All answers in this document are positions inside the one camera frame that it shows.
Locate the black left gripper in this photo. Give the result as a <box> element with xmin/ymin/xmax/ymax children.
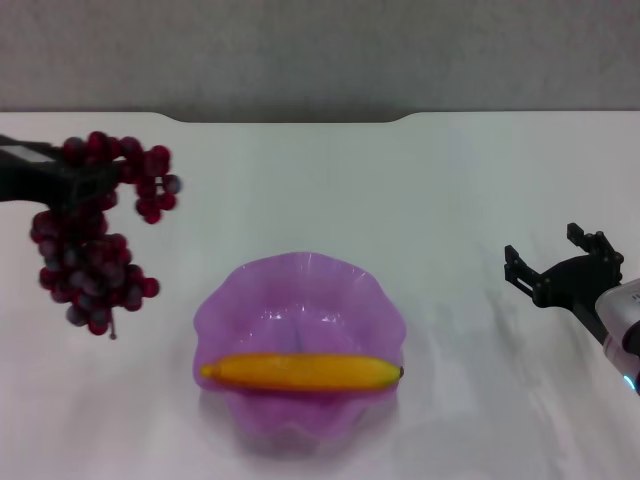
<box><xmin>0</xmin><ymin>133</ymin><xmax>124</xmax><ymax>207</ymax></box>

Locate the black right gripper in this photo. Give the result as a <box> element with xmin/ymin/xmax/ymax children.
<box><xmin>503</xmin><ymin>221</ymin><xmax>626</xmax><ymax>349</ymax></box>

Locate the dark red grape bunch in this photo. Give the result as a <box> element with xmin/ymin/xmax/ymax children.
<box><xmin>28</xmin><ymin>130</ymin><xmax>182</xmax><ymax>341</ymax></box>

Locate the yellow banana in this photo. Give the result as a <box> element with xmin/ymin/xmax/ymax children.
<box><xmin>199</xmin><ymin>351</ymin><xmax>405</xmax><ymax>392</ymax></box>

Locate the purple wavy plastic bowl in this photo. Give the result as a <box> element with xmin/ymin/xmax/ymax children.
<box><xmin>192</xmin><ymin>250</ymin><xmax>407</xmax><ymax>457</ymax></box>

